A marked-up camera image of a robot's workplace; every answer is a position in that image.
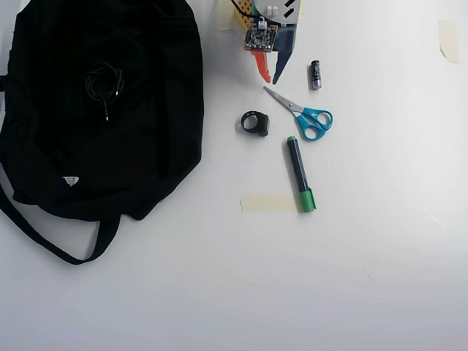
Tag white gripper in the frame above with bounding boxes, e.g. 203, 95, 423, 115
251, 0, 305, 86

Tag yellow perforated base plate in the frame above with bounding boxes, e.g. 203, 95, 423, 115
233, 0, 257, 33

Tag long beige masking tape strip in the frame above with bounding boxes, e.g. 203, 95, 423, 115
240, 195, 298, 213

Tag black cylindrical battery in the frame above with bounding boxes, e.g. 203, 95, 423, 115
310, 59, 323, 91

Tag black fabric bag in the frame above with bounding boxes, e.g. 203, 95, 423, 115
0, 0, 205, 266

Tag black ring-shaped device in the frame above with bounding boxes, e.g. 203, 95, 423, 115
240, 110, 271, 138

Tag black braided USB cable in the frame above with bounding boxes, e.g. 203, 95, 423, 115
84, 61, 125, 124

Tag bare camera circuit board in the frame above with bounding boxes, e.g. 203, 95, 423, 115
243, 18, 281, 54

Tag green-capped black marker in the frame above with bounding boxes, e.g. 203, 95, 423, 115
286, 135, 317, 214

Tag pale masking tape piece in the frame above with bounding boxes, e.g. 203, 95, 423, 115
215, 0, 237, 32

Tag blue-handled scissors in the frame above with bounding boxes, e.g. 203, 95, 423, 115
263, 86, 334, 143

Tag short beige masking tape strip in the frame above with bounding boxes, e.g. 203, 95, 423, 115
437, 20, 461, 65

